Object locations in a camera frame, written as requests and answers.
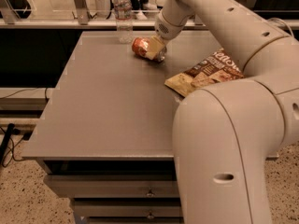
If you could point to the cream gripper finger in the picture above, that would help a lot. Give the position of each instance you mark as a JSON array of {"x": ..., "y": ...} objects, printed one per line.
[{"x": 156, "y": 45}]

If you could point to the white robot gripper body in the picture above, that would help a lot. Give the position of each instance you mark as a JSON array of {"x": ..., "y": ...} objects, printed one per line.
[{"x": 165, "y": 29}]

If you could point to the red coke can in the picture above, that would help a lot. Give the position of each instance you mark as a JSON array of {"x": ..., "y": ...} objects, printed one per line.
[{"x": 140, "y": 47}]

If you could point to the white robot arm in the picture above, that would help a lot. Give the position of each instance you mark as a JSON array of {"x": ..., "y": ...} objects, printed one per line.
[{"x": 223, "y": 133}]

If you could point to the brown sea salt chip bag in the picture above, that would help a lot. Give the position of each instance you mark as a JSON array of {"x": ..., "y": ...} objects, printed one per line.
[{"x": 216, "y": 68}]

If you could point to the clear plastic water bottle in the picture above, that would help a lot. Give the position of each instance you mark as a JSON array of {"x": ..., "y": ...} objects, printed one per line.
[{"x": 123, "y": 16}]

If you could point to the grey drawer cabinet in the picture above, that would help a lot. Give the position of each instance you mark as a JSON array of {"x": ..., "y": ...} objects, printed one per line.
[{"x": 111, "y": 114}]

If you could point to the metal drawer knob upper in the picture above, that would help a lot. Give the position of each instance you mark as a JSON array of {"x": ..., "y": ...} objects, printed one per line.
[{"x": 150, "y": 193}]

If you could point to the metal drawer knob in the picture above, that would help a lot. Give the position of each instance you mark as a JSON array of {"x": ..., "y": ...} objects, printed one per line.
[
  {"x": 150, "y": 216},
  {"x": 150, "y": 193}
]

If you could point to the metal railing bar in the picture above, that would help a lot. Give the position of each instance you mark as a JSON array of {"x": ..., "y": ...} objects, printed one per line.
[{"x": 109, "y": 24}]

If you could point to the top grey drawer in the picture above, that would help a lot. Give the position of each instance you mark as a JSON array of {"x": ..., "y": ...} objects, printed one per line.
[{"x": 95, "y": 186}]

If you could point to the grey drawer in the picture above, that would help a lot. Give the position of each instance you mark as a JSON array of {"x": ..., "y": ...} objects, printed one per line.
[
  {"x": 95, "y": 186},
  {"x": 127, "y": 207}
]

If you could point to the metal drawer knob lower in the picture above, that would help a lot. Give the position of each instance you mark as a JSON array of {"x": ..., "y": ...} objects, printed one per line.
[{"x": 150, "y": 216}]

